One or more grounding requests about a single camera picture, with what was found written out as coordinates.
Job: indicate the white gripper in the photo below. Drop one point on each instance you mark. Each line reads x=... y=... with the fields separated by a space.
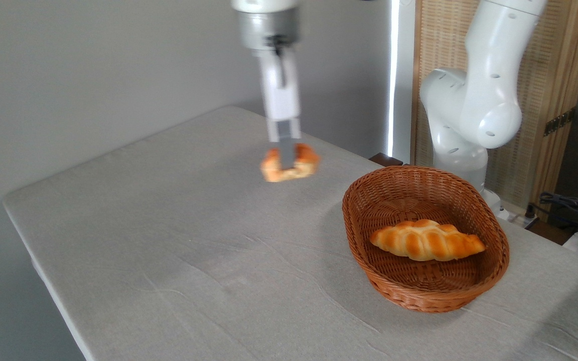
x=280 y=98

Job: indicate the round swirled bread roll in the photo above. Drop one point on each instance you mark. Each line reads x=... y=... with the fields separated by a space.
x=303 y=161

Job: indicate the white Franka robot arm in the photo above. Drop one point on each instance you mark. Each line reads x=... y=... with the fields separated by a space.
x=484 y=100

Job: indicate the long twisted bread loaf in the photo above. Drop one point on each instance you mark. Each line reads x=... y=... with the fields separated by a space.
x=427 y=241

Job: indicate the dark brown wooden furniture corner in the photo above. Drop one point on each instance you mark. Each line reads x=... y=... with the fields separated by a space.
x=385 y=160

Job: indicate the grey tablecloth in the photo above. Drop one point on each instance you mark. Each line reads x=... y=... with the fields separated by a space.
x=193 y=260

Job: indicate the brown wicker basket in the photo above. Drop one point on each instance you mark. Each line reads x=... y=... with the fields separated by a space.
x=422 y=288

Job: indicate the white power strip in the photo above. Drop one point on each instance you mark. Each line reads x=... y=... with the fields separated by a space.
x=524 y=219

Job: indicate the black metal screen hinge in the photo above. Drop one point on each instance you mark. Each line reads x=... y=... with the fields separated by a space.
x=559 y=122

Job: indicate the wooden woven folding screen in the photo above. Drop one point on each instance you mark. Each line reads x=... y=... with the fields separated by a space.
x=555 y=55

